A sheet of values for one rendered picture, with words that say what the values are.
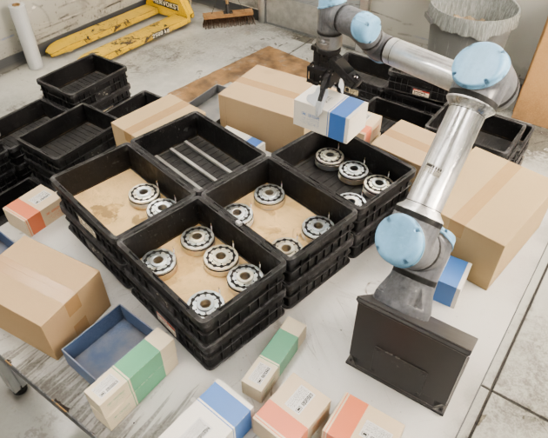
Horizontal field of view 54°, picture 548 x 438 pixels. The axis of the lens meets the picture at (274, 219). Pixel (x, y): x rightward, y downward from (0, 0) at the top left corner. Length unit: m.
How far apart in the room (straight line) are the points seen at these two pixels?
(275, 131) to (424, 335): 1.14
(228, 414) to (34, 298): 0.62
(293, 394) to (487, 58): 0.90
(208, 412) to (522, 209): 1.11
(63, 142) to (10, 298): 1.37
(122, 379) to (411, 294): 0.74
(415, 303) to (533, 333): 1.38
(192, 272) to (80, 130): 1.50
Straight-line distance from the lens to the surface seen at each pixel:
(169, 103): 2.27
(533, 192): 1.90
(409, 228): 1.22
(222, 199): 1.73
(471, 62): 1.29
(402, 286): 1.36
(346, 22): 1.53
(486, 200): 1.81
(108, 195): 1.89
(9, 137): 3.21
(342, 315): 1.63
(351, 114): 1.66
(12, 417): 2.46
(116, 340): 1.63
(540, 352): 2.65
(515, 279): 1.88
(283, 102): 2.16
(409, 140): 2.07
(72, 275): 1.61
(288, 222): 1.71
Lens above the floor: 2.00
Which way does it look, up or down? 43 degrees down
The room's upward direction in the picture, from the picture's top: straight up
